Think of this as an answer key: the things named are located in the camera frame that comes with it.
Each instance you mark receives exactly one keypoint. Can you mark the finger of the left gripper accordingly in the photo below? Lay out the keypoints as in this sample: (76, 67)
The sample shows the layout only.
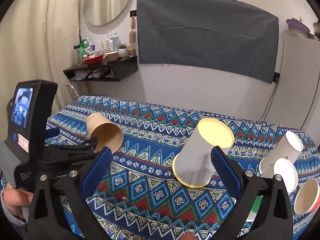
(65, 152)
(53, 132)

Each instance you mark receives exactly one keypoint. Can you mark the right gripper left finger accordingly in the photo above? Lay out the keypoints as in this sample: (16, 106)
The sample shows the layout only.
(47, 219)

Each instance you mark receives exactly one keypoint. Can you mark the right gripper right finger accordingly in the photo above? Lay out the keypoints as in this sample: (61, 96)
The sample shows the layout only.
(274, 217)

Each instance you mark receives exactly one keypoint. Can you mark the brown kraft paper cup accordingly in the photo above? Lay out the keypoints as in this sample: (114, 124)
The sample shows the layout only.
(108, 133)

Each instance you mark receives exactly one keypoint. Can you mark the white cup yellow rim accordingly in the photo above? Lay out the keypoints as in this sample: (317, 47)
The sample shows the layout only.
(192, 166)

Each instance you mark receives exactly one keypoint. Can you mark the orange and white paper cup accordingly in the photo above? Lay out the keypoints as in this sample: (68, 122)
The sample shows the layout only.
(307, 198)

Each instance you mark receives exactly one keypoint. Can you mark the white cup green band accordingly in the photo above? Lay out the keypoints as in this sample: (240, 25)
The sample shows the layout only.
(283, 170)

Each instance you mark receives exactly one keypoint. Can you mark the white cup pink hearts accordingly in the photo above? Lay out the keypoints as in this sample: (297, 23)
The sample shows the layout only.
(289, 147)

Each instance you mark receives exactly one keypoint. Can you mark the person's left hand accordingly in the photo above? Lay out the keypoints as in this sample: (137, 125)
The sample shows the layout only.
(15, 199)

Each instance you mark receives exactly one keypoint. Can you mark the transparent chair back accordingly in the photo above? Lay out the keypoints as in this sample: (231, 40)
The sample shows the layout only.
(69, 93)

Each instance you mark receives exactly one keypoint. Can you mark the blue patterned tablecloth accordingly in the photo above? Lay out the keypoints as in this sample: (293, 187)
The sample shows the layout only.
(140, 198)

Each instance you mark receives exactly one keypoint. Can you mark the red tray on shelf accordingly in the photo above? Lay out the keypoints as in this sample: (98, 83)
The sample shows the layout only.
(93, 59)

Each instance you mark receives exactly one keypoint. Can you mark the beige curtain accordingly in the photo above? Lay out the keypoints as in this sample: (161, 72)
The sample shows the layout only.
(37, 42)

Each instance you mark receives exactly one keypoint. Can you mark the green plastic bottle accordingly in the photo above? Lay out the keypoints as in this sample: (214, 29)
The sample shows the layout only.
(84, 46)

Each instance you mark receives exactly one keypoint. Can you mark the beige mug on shelf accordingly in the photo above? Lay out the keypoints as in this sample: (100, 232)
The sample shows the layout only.
(111, 57)

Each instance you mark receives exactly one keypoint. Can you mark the small potted plant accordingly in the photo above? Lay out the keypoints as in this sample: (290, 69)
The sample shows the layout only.
(122, 50)

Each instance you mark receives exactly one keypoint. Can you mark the white pump bottle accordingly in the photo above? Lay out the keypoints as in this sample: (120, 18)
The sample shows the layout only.
(116, 42)

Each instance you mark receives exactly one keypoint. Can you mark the purple bowl on fridge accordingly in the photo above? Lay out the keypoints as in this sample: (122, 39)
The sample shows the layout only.
(296, 24)

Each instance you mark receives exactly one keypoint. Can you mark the metal pot on fridge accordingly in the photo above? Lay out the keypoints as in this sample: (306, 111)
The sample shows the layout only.
(316, 27)

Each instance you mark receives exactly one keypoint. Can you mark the black wall shelf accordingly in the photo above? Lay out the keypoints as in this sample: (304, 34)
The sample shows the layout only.
(103, 71)

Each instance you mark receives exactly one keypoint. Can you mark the wooden brush on wall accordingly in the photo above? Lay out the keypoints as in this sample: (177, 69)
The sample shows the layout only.
(133, 32)

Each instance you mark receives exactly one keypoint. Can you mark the oval wall mirror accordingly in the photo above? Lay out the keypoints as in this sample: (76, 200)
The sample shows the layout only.
(102, 12)

